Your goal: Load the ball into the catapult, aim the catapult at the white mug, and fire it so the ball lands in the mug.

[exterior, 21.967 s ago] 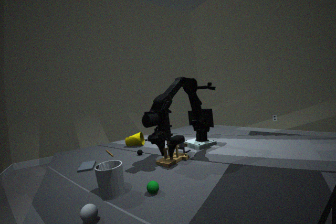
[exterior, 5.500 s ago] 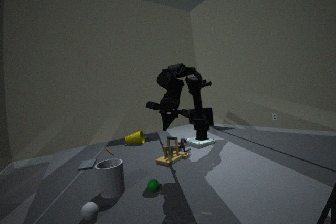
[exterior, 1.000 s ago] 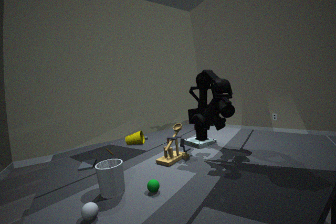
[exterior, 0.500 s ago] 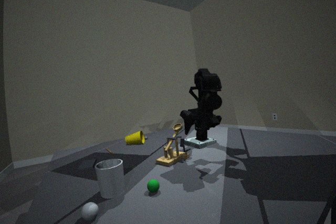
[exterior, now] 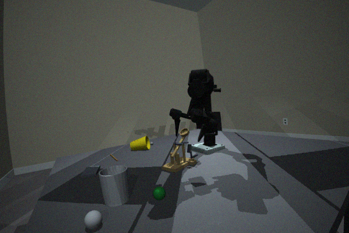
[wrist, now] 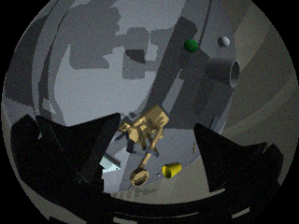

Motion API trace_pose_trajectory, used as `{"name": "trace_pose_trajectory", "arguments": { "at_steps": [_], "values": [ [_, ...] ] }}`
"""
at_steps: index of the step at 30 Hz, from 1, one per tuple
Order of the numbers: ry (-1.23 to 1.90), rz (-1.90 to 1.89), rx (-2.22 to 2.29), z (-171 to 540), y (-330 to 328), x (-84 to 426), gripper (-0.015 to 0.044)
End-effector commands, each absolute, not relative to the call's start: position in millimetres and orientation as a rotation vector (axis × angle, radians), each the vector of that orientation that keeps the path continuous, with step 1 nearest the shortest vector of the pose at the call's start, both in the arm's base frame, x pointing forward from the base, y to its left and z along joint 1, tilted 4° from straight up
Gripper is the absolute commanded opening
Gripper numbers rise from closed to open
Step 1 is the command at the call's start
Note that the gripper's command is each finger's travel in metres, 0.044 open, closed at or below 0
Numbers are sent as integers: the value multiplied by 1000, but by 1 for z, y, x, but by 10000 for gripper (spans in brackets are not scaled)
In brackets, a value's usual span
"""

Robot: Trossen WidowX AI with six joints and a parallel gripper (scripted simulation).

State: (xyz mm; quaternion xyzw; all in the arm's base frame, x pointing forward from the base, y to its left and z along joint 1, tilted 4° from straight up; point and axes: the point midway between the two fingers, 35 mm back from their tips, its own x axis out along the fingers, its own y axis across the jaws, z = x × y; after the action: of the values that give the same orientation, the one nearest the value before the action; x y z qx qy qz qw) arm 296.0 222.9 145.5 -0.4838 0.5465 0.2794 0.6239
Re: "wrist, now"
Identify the green ball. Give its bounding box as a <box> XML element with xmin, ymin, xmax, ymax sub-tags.
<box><xmin>184</xmin><ymin>38</ymin><xmax>198</xmax><ymax>53</ymax></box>

